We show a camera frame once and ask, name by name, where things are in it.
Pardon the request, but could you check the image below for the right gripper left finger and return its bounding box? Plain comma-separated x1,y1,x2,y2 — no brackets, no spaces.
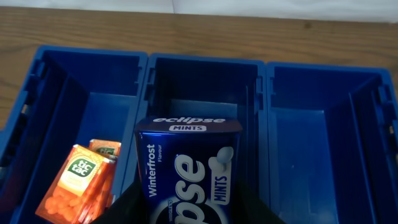
90,177,149,224

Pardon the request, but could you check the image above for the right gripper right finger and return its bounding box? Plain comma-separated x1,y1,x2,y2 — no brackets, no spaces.
235,181,287,224

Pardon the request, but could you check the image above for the orange candy box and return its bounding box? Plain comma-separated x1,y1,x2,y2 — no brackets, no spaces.
35,144,116,224
88,139,122,206

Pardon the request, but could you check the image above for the blue candy pack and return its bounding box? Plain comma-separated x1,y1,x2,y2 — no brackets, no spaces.
134,116,243,224

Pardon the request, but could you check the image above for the blue tray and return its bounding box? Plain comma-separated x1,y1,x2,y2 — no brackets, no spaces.
0,45,398,224

